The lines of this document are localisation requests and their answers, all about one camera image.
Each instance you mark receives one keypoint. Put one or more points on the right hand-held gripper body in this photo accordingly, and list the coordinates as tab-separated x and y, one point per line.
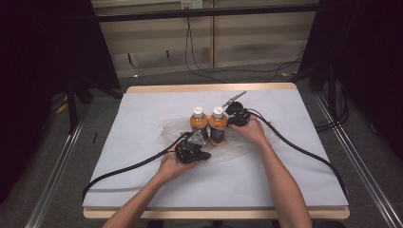
244	117

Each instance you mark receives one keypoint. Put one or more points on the dark curtain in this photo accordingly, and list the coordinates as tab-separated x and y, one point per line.
364	63
38	79

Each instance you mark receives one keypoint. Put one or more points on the person's right hand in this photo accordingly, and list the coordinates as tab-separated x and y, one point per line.
252	131

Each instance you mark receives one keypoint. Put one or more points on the aluminium floor rail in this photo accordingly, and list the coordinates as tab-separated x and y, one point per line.
53	177
358	164

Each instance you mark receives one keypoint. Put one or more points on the black horizontal bar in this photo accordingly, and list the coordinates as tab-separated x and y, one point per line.
206	12

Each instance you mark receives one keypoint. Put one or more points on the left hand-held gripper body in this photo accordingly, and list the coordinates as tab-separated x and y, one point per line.
187	153

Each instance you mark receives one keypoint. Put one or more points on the black metal stand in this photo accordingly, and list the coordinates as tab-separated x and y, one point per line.
72	104

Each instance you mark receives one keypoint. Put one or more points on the clear plastic bag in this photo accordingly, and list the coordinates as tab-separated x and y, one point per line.
228	150

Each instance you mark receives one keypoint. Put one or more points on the white table sheet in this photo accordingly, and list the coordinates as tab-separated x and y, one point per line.
126	126

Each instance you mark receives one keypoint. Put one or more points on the person's left hand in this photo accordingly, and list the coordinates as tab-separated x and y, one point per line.
171	167

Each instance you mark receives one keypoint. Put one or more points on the white wall power outlet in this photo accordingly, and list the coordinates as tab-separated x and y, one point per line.
191	3

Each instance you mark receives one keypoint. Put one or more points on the small black floor object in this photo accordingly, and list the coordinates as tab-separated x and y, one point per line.
95	137

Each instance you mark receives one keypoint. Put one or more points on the orange juice bottle white cap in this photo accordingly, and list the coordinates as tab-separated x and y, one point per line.
218	126
199	122

